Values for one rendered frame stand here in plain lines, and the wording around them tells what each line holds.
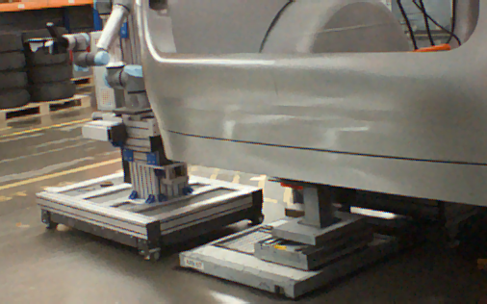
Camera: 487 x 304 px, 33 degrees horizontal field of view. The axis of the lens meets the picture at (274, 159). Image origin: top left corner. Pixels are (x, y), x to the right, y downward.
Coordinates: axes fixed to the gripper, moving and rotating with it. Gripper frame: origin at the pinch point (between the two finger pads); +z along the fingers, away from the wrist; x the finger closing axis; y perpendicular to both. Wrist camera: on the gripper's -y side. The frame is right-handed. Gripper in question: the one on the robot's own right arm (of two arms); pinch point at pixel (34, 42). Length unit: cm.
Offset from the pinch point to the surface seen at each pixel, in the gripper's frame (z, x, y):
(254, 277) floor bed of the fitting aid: -23, -119, 102
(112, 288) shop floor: 2, -49, 118
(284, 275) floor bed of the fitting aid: -26, -133, 99
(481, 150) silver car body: 75, -252, -6
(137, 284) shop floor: -7, -58, 117
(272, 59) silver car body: 67, -182, -21
